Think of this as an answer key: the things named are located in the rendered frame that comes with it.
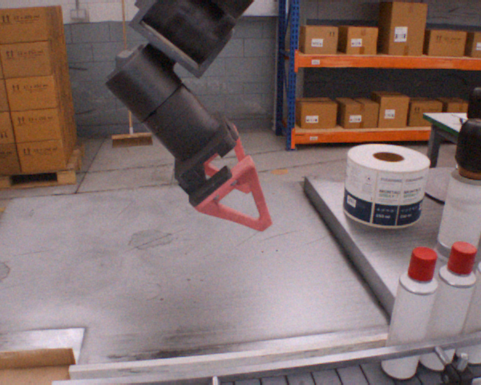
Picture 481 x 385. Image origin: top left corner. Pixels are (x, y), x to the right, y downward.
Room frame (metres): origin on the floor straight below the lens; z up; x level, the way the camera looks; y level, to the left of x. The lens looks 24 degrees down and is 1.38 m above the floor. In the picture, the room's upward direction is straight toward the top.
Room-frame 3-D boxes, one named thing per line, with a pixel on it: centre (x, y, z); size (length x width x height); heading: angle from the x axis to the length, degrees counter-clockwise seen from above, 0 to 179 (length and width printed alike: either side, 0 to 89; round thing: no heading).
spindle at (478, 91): (1.14, -0.67, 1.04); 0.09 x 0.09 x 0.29
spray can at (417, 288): (0.47, -0.24, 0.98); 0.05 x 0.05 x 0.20
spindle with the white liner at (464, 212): (0.79, -0.47, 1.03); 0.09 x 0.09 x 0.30
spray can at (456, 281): (0.48, -0.30, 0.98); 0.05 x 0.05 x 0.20
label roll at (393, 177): (1.01, -0.36, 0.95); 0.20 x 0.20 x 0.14
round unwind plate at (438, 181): (1.14, -0.67, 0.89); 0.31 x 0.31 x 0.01
